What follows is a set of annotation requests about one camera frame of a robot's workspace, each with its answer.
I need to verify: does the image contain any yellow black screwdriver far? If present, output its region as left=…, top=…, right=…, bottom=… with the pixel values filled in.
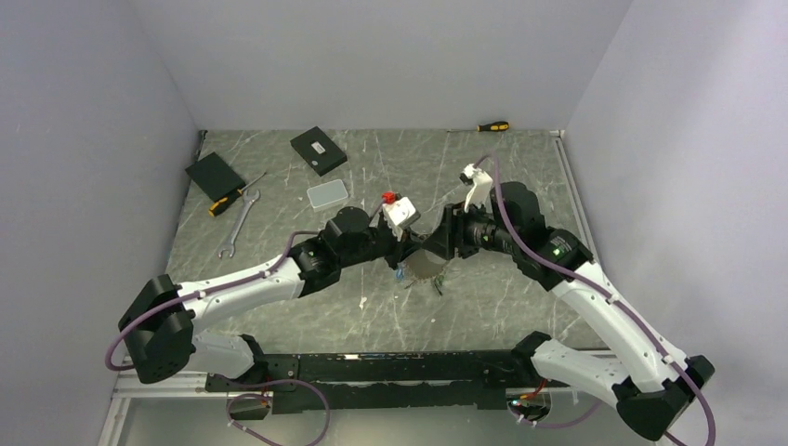
left=448, top=121, right=510, bottom=133

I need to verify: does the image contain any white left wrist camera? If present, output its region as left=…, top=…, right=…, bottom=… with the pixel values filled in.
left=382, top=191, right=421, bottom=241

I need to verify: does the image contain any yellow black screwdriver left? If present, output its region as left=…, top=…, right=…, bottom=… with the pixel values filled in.
left=209, top=171, right=267, bottom=217

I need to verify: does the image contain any black box with label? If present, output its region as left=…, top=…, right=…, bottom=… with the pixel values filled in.
left=290, top=126, right=348, bottom=177

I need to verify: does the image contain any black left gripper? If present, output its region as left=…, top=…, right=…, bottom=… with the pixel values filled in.
left=339, top=219, right=423, bottom=270

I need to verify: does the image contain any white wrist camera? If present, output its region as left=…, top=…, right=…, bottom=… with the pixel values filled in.
left=382, top=191, right=421, bottom=241
left=460, top=164, right=493, bottom=213

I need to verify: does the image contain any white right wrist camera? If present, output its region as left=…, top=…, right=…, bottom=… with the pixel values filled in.
left=460, top=164, right=493, bottom=213

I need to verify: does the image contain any aluminium frame rail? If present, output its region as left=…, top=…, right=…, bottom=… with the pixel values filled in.
left=98, top=129, right=672, bottom=446

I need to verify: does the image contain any clear plastic container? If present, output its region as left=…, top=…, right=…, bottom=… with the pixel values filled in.
left=307, top=179, right=349, bottom=212

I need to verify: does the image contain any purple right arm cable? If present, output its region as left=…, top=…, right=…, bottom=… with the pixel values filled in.
left=477, top=153, right=717, bottom=446

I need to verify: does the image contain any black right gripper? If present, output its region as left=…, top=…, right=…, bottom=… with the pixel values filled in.
left=422, top=196, right=519, bottom=259

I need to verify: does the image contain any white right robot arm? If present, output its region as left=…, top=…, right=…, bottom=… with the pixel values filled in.
left=421, top=182, right=717, bottom=445

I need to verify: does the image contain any plain black box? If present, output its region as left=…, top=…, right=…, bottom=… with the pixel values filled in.
left=185, top=153, right=246, bottom=202

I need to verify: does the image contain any round metal keyring plate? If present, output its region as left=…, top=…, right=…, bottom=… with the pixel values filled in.
left=396, top=250, right=450, bottom=296

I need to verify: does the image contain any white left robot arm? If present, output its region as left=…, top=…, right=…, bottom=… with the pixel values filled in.
left=119, top=199, right=420, bottom=390

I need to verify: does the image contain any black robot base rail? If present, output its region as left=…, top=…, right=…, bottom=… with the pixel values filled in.
left=205, top=349, right=558, bottom=414

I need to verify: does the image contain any yellow black screwdriver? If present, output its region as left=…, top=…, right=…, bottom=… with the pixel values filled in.
left=209, top=171, right=267, bottom=217
left=448, top=121, right=510, bottom=133

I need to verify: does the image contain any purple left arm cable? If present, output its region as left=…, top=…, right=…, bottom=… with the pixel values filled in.
left=104, top=230, right=322, bottom=373

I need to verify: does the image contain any large silver wrench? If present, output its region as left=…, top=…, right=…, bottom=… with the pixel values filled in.
left=217, top=190, right=261, bottom=259

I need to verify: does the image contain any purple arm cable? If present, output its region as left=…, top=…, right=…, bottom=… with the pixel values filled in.
left=104, top=230, right=322, bottom=373
left=477, top=153, right=717, bottom=446

